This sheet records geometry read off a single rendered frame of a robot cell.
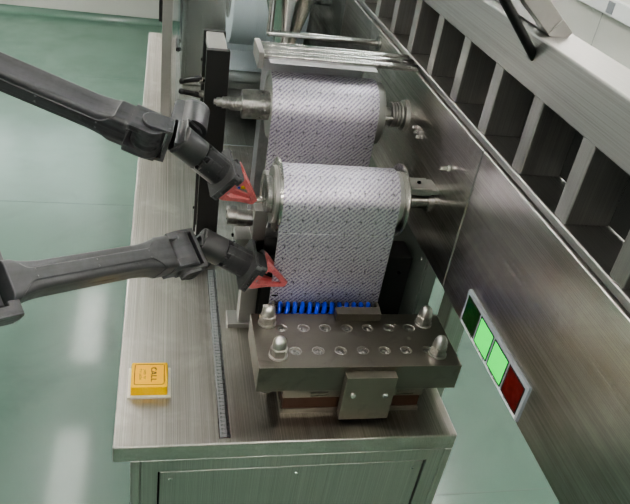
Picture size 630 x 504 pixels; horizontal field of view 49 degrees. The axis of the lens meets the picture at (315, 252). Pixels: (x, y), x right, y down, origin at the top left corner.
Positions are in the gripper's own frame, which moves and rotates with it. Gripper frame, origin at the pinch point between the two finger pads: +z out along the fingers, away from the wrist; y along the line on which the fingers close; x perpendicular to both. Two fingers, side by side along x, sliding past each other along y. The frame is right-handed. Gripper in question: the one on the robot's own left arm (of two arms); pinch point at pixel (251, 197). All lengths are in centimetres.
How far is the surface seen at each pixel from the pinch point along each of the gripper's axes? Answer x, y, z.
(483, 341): 21, 40, 26
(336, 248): 6.5, 9.4, 16.1
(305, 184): 10.9, 5.1, 2.2
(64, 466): -124, -28, 53
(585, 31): 145, -295, 268
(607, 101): 56, 42, -4
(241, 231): -8.0, -2.1, 6.3
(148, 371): -35.5, 17.6, 4.3
